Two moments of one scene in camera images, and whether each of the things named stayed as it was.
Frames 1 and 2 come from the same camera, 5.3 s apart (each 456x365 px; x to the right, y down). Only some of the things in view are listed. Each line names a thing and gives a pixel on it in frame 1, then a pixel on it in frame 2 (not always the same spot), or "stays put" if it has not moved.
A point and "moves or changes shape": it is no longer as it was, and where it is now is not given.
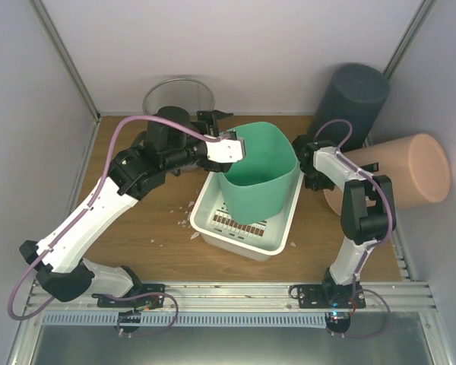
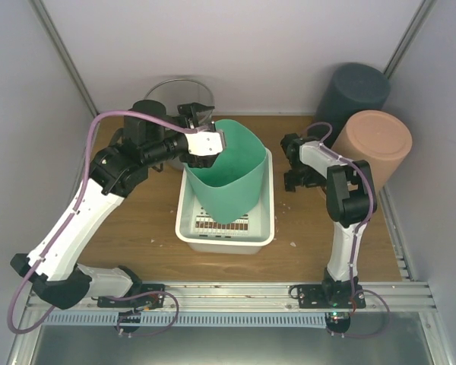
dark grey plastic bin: x=356 y=92 stays put
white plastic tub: x=210 y=217 -> x=204 y=235
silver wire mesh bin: x=191 y=94 stays put
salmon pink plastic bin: x=418 y=166 -> x=378 y=138
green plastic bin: x=262 y=185 moves or changes shape
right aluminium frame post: x=412 y=31 stays put
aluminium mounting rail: x=249 y=297 stays put
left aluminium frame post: x=48 y=22 stays put
